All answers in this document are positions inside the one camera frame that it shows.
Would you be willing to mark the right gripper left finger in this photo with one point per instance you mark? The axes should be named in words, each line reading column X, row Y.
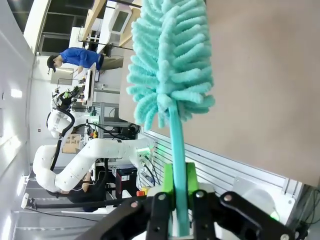
column 156, row 215

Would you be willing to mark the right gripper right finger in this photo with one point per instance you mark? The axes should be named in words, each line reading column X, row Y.
column 225, row 215

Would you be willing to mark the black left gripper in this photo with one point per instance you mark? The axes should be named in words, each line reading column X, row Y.
column 66, row 100

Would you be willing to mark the teal microfiber duster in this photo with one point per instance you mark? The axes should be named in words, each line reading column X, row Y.
column 175, row 62

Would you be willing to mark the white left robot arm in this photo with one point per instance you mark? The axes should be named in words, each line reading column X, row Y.
column 105, row 150

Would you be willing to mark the red emergency stop button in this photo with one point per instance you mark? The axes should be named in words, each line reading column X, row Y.
column 141, row 193

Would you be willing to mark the white flat monitor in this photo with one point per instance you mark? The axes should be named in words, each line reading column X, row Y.
column 90, row 82

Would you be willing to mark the person in blue shirt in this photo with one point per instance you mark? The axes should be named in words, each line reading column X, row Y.
column 80, row 58

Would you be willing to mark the black computer case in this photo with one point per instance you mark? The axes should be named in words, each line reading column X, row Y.
column 126, row 182

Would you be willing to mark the person in dark clothes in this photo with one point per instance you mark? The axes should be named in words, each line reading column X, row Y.
column 82, row 200

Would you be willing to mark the black stand pole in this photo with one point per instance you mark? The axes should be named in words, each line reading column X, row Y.
column 75, row 203

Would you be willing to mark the light wooden desk board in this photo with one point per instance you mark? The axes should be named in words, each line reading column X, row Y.
column 93, row 17

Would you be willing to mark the white machine with window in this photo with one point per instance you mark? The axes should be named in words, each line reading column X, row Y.
column 117, row 22

